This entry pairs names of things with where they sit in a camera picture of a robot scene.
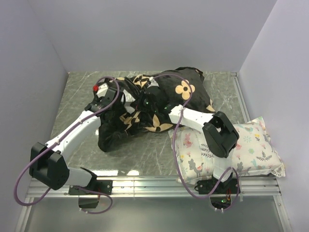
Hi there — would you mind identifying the black pillowcase with tan flowers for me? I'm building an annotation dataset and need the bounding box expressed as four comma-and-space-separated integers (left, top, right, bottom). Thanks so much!
98, 67, 215, 152

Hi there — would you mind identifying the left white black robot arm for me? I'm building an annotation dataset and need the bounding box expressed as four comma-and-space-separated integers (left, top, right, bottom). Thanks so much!
29, 87, 123, 194

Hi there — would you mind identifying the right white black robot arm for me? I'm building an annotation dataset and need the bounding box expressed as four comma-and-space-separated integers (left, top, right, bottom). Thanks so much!
139, 86, 239, 193

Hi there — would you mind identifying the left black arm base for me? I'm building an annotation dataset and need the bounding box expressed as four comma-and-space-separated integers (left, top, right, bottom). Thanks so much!
68, 180, 113, 214

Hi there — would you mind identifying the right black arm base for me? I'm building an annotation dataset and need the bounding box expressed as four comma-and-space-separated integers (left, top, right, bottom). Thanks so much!
194, 178, 240, 212

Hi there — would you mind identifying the white floral printed pillow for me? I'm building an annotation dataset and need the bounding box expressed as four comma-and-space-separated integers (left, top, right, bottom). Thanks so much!
169, 117, 285, 184

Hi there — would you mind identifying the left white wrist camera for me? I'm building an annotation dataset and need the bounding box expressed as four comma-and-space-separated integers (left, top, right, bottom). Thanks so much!
93, 83, 109, 98

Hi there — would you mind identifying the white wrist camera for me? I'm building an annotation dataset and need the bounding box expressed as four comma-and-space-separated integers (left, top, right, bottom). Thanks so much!
93, 83, 109, 98
147, 77, 159, 88

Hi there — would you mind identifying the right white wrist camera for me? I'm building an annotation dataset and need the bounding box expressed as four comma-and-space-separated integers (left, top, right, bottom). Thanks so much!
147, 77, 159, 88

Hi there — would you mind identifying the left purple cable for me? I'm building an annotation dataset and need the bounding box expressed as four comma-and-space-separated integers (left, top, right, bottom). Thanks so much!
15, 76, 120, 214

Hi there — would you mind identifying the aluminium mounting rail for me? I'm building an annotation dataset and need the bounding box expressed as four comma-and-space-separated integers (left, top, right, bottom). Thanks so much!
26, 176, 281, 198

